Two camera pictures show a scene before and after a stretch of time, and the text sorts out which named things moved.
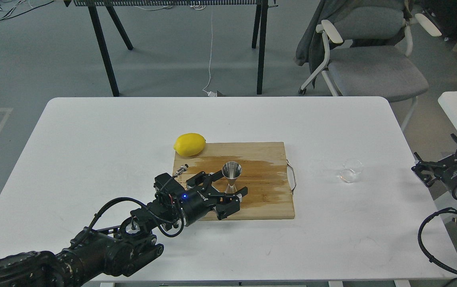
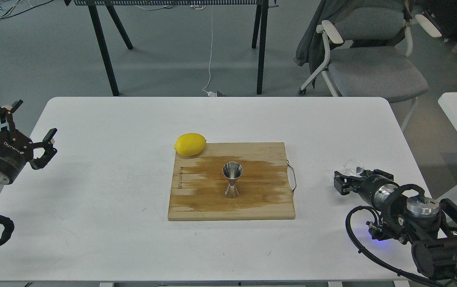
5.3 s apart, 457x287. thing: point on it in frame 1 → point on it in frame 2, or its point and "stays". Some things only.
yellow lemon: (189, 144) stays
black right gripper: (427, 171) → (378, 189)
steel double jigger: (231, 170) stays
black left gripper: (200, 197) → (8, 151)
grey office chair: (362, 57) stays
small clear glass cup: (351, 168) stays
